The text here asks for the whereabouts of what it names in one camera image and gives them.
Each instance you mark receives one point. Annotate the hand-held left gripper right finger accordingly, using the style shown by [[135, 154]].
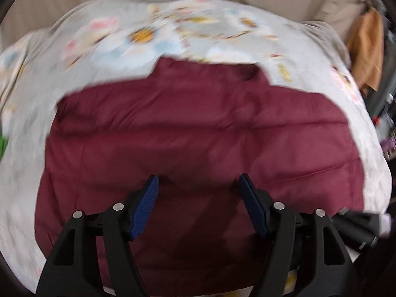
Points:
[[253, 207]]

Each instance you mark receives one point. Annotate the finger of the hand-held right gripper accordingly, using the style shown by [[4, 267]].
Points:
[[359, 227]]

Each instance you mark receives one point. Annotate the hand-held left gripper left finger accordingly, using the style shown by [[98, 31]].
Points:
[[145, 207]]

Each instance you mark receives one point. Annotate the maroon puffer jacket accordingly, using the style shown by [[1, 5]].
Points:
[[185, 130]]

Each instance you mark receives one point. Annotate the green cloth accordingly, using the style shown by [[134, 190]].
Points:
[[2, 147]]

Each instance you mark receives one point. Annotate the floral fleece blanket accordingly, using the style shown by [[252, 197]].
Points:
[[62, 68]]

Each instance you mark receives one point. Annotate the orange hanging garment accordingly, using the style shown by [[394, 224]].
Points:
[[368, 46]]

